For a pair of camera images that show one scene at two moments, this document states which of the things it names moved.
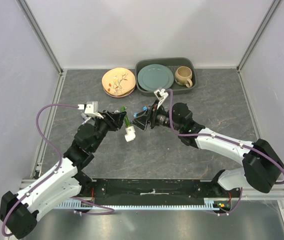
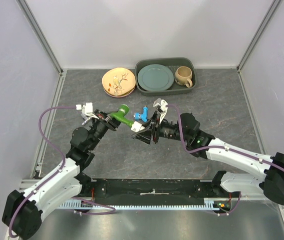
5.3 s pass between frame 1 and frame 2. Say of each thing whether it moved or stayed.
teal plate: stayed
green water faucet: stayed
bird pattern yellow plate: stayed
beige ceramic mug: stayed
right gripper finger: moved
